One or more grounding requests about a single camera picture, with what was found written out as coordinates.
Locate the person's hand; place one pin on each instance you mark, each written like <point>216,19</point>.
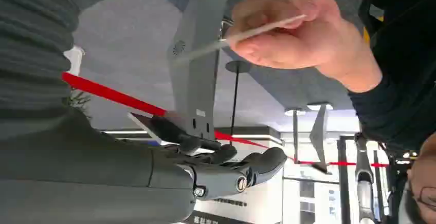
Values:
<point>306,42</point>

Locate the large grey stanchion panel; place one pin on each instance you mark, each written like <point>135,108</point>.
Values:
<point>197,86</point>

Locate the red barrier tape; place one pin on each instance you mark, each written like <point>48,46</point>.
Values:
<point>112,94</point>

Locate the small grey stanchion panel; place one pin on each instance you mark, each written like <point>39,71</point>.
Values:
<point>320,137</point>

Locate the dark sign with white lettering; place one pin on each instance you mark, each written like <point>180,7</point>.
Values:
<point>211,219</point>

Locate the silver background robot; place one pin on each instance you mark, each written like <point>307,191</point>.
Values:
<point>363,181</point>

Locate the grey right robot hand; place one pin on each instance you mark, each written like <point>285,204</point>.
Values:
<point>85,174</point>

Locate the green plant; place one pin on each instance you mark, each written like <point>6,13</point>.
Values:
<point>80,101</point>

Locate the person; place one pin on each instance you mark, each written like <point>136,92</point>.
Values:
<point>408,79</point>

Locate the black pole with round base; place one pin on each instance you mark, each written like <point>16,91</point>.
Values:
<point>235,96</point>

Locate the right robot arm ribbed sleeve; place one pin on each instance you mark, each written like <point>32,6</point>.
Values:
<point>34,45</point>

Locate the grey pole with round base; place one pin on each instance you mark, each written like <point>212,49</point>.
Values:
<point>295,130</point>

